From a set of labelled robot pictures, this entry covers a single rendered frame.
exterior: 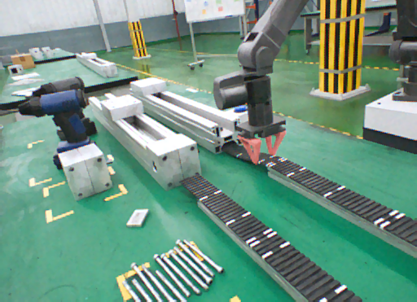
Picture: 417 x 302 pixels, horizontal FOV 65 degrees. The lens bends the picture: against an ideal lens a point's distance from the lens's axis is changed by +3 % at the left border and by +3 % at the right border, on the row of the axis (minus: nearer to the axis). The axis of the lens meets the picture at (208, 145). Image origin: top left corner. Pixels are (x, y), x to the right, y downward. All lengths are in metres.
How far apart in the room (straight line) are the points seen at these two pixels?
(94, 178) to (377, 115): 0.77
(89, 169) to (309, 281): 0.56
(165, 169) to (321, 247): 0.37
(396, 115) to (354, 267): 0.53
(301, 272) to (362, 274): 0.10
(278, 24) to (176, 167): 0.38
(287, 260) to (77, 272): 0.35
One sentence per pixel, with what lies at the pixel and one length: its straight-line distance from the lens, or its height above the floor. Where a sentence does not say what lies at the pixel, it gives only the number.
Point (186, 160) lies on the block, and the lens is 0.77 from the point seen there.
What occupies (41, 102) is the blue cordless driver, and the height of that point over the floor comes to 0.98.
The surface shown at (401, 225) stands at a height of 0.81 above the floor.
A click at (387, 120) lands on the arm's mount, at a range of 1.00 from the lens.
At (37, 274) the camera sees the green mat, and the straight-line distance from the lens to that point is 0.67.
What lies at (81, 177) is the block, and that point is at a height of 0.84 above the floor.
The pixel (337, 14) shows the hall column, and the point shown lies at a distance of 3.95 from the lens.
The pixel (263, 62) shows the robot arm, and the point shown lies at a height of 1.05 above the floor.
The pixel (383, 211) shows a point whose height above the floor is 0.81.
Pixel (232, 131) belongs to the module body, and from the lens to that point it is 0.93.
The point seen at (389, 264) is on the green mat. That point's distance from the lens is 0.57.
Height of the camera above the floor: 1.16
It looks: 23 degrees down
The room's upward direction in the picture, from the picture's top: 9 degrees counter-clockwise
